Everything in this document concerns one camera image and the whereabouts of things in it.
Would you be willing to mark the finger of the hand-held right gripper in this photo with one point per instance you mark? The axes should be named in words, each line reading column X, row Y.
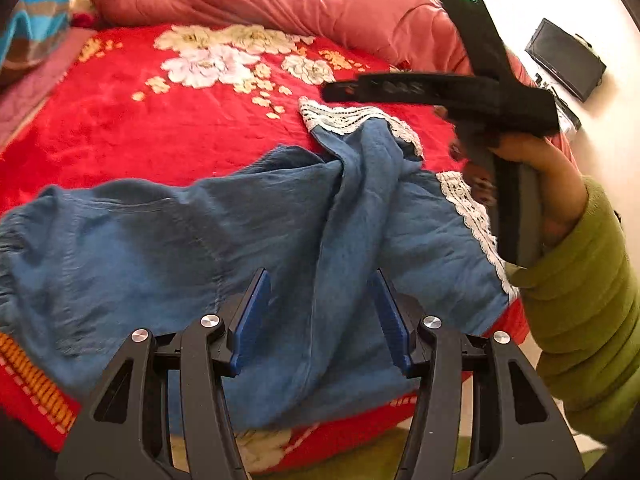
column 380, row 89

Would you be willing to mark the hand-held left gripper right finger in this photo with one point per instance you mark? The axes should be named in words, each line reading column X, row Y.
column 392, row 325

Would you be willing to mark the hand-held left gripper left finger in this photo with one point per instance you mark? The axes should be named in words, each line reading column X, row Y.
column 252, row 320

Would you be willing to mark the blue pants with lace trim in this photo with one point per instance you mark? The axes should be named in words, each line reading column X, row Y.
column 150, row 250

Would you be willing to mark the person's right forearm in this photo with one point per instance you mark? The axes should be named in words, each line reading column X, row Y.
column 590, row 310

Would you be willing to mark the person's right hand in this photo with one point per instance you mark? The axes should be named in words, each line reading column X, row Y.
column 560, row 185

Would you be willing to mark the black monitor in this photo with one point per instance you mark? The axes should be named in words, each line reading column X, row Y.
column 565, row 57

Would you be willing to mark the red floral blanket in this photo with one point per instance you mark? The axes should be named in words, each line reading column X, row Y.
column 150, row 125

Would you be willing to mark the red and beige cloth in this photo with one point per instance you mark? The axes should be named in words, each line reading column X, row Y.
column 85, row 12

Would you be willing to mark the pink bed sheet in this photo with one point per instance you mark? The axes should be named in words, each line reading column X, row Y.
column 30, row 95

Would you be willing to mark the striped pillow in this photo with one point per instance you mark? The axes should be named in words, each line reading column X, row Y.
column 35, row 20

